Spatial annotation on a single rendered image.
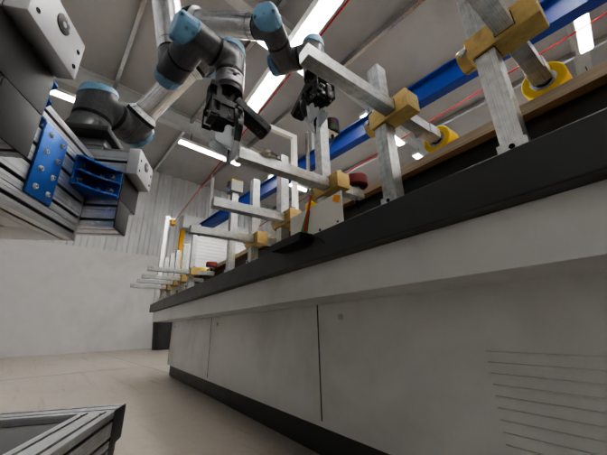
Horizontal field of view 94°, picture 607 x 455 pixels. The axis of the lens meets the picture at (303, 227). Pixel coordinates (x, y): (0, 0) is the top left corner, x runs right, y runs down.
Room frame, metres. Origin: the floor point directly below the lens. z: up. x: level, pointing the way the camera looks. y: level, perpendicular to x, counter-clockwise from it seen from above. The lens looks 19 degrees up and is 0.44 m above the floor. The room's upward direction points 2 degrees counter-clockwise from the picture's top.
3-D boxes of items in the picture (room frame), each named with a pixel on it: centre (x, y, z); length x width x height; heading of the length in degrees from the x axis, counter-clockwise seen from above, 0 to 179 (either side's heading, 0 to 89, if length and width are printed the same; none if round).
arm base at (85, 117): (0.80, 0.72, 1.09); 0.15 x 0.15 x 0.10
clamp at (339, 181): (0.80, -0.08, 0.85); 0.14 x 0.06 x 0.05; 36
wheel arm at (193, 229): (1.15, 0.26, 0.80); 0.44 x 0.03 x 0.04; 126
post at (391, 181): (0.61, -0.22, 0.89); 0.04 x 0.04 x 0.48; 36
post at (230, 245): (1.43, 0.38, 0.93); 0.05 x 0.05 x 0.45; 36
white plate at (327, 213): (0.82, -0.03, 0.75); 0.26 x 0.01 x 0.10; 36
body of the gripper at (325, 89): (0.70, -0.05, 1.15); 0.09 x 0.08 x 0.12; 36
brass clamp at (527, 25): (0.39, -0.38, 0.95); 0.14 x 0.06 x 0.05; 36
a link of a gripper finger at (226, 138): (0.57, 0.18, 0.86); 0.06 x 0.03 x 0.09; 126
